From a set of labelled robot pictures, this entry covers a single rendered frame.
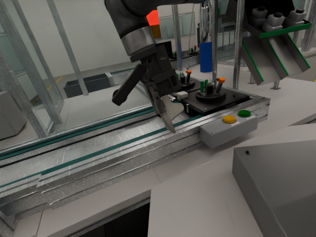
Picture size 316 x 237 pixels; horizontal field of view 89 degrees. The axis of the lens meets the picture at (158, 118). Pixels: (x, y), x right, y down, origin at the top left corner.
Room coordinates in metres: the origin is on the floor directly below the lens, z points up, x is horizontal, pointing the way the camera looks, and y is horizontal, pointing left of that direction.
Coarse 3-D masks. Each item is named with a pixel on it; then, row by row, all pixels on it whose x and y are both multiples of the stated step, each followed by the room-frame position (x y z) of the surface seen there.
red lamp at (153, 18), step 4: (152, 12) 0.76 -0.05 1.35; (156, 12) 0.76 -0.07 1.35; (148, 16) 0.76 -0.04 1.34; (152, 16) 0.76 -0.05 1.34; (156, 16) 0.76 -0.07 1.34; (148, 20) 0.77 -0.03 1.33; (152, 20) 0.76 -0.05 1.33; (156, 20) 0.76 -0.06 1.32; (152, 24) 0.76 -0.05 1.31; (156, 24) 0.78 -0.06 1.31
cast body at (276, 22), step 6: (276, 12) 0.75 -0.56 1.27; (270, 18) 0.75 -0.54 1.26; (276, 18) 0.72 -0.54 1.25; (282, 18) 0.72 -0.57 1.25; (264, 24) 0.78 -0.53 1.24; (270, 24) 0.74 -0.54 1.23; (276, 24) 0.73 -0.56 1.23; (264, 30) 0.77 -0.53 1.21; (270, 30) 0.74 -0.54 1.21; (276, 30) 0.73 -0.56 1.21
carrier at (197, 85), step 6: (180, 78) 0.97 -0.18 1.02; (180, 84) 0.94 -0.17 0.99; (186, 84) 0.91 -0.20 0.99; (192, 84) 0.91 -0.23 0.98; (198, 84) 0.94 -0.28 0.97; (204, 84) 0.92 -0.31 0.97; (180, 90) 0.89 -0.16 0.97; (186, 90) 0.87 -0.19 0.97; (192, 90) 0.85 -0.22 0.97; (174, 96) 0.83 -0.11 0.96
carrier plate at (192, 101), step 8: (224, 88) 0.79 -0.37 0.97; (192, 96) 0.76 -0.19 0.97; (232, 96) 0.68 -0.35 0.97; (240, 96) 0.66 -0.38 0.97; (248, 96) 0.65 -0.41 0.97; (192, 104) 0.67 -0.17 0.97; (200, 104) 0.65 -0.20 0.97; (208, 104) 0.64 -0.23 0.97; (216, 104) 0.62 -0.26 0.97; (224, 104) 0.61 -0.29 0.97; (200, 112) 0.60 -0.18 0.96; (208, 112) 0.58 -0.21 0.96
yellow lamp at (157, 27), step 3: (150, 27) 0.76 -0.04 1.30; (153, 27) 0.76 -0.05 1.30; (156, 27) 0.76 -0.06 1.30; (159, 27) 0.77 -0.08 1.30; (153, 30) 0.76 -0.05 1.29; (156, 30) 0.76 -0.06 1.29; (159, 30) 0.77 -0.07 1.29; (153, 33) 0.76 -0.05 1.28; (156, 33) 0.76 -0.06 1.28; (159, 33) 0.77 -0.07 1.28; (156, 36) 0.76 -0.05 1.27; (159, 36) 0.76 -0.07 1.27
